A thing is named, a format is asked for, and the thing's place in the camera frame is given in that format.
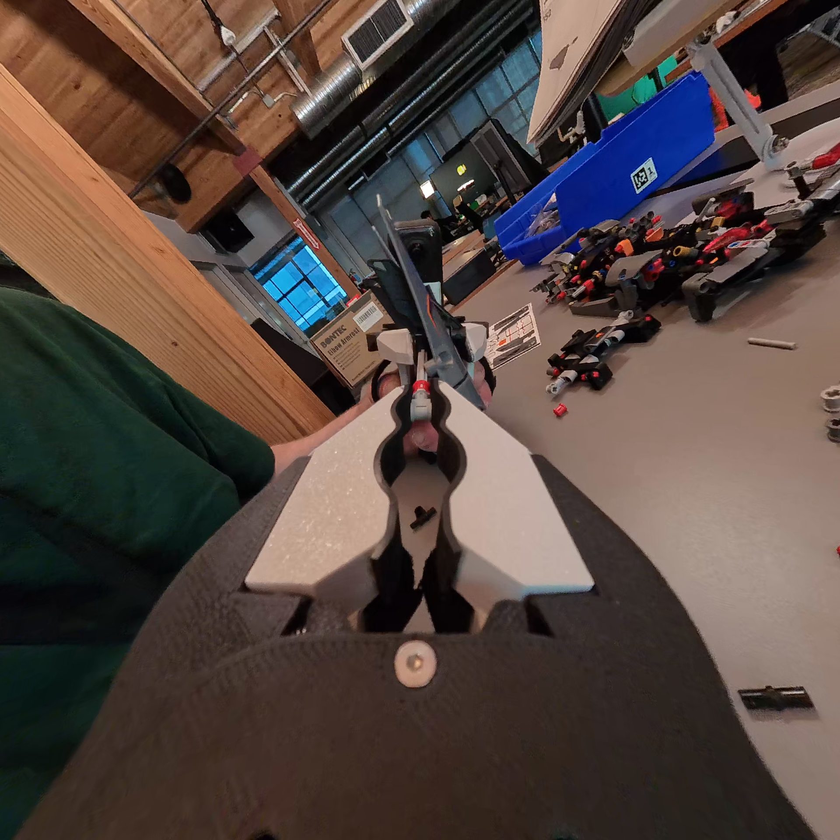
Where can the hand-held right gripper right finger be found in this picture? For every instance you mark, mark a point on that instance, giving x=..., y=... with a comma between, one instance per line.
x=512, y=525

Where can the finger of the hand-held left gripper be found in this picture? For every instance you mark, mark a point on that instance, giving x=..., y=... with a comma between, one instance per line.
x=394, y=346
x=474, y=341

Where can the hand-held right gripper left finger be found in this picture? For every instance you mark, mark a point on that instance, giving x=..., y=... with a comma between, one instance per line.
x=328, y=525

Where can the grey black lego subassembly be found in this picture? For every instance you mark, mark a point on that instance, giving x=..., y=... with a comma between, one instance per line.
x=426, y=315

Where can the metal axle with red bush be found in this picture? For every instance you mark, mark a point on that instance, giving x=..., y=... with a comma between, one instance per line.
x=420, y=401

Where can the lego sticker sheet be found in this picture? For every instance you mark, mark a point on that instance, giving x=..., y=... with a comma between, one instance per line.
x=515, y=334

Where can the black T-shaped lego pin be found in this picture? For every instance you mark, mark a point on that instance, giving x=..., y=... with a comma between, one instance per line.
x=420, y=515

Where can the black grey lego module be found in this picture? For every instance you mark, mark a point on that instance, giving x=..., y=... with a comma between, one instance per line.
x=590, y=358

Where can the partly built lego car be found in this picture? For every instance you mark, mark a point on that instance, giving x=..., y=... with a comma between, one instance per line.
x=656, y=262

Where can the light grey lego axle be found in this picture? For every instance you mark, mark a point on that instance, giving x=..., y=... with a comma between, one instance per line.
x=772, y=342

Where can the dark grey lego axle connector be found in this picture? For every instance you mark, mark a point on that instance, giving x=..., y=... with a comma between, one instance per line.
x=832, y=428

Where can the light grey lego axle connector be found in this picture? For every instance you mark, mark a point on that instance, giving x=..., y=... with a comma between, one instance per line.
x=831, y=397

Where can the person's left hand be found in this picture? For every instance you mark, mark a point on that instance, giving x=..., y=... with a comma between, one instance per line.
x=420, y=441

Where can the black flat screen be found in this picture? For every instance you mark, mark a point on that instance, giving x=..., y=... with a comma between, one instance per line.
x=469, y=272

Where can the pile of clear plastic bags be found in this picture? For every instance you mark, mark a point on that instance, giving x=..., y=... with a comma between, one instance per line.
x=544, y=220

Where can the blue plastic bin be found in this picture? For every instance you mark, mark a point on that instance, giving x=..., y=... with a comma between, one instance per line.
x=590, y=184

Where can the white ceiling vent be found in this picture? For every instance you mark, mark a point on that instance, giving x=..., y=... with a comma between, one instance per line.
x=377, y=29

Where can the white printed sheet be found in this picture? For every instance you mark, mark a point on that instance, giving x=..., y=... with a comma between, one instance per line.
x=571, y=59

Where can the person's green shirt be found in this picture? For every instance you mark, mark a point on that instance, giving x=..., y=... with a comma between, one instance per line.
x=98, y=459

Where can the black dome ceiling fixture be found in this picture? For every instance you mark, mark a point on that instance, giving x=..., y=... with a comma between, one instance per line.
x=176, y=182

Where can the wooden beam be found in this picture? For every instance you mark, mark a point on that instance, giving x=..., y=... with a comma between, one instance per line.
x=98, y=262

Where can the red white wall sign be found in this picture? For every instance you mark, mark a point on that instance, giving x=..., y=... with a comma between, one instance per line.
x=307, y=233

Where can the silver air duct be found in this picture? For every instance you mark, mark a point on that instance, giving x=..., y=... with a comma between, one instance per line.
x=328, y=98

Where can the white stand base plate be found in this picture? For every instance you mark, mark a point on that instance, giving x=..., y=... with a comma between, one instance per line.
x=807, y=124

